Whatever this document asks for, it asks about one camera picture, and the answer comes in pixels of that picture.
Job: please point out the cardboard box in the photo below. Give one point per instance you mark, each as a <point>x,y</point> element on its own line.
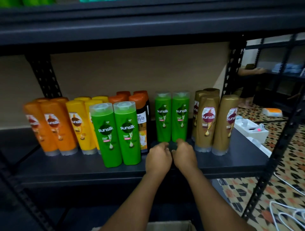
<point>171,226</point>

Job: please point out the black background shelving rack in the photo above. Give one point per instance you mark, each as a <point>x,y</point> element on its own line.
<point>289,78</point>

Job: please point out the stack of blue packets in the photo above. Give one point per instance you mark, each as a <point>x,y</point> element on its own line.
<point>287,67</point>

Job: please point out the gold shampoo bottle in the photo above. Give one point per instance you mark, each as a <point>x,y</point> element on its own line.
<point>225,126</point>
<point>206,123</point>
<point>212,91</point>
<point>196,97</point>

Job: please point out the flat white box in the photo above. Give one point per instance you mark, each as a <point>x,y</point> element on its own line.
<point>259,145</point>

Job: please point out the person's left hand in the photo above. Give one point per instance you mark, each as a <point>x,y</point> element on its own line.
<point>158,160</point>

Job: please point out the open white box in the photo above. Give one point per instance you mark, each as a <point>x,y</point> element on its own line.
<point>247,126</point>

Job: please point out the orange and white packet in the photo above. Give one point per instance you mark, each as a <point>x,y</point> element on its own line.
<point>272,112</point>

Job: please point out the black bottle with orange cap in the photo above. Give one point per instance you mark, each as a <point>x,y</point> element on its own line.
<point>142,92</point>
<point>124,93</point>
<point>142,123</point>
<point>116,98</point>

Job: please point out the person's right fingers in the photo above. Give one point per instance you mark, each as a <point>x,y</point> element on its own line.
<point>181,144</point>

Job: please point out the person's right forearm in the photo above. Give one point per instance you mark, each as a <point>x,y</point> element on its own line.
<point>209,204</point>

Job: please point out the small green shampoo bottle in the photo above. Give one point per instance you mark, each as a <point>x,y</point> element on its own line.
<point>163,119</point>
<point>180,119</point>

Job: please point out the person's right hand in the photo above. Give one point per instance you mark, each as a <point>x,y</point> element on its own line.
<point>185,158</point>

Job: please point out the yellow shampoo bottle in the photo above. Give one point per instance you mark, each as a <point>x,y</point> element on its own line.
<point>82,98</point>
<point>100,98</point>
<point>79,126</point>

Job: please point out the person's left fingers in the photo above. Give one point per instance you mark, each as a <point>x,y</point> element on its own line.
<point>163,146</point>

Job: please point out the green bottles on shelf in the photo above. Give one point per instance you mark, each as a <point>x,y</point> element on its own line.
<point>23,2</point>

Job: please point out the orange shampoo bottle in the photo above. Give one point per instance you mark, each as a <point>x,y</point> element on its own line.
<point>41,99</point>
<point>60,99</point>
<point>60,128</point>
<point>39,128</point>

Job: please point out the person's left forearm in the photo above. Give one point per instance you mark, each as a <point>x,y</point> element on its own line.
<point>138,204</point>

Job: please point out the large green shampoo bottle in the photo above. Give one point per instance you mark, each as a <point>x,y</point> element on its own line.
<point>128,135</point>
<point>107,138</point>

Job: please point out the black metal shelving rack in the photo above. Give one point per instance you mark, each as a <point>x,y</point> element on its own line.
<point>71,167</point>

